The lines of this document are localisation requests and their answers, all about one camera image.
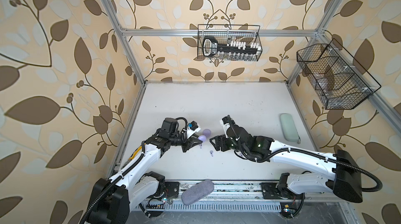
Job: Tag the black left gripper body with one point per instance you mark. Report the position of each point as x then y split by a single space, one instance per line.
177 139

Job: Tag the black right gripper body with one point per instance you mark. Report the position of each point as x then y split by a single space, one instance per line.
225 143

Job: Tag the purple round charging case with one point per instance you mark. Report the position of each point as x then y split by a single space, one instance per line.
205 135

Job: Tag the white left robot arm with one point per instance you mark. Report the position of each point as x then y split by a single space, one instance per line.
113 199

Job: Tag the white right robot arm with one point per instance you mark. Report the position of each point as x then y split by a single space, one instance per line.
324 172

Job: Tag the grey felt glasses case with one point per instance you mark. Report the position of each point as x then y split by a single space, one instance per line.
197 192

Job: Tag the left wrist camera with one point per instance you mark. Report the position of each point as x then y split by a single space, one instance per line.
193 128

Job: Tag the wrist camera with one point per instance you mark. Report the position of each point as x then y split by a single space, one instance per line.
193 128
228 123

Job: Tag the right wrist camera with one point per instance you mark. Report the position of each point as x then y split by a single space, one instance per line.
228 123

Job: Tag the black socket holder rail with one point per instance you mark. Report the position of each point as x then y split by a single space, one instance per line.
211 47

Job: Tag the black wire basket back wall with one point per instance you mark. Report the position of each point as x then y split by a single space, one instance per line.
245 32

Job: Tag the black wire basket wall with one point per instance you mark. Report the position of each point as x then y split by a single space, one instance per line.
340 80
245 32

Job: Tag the black wire basket right wall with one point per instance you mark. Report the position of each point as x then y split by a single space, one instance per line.
340 80

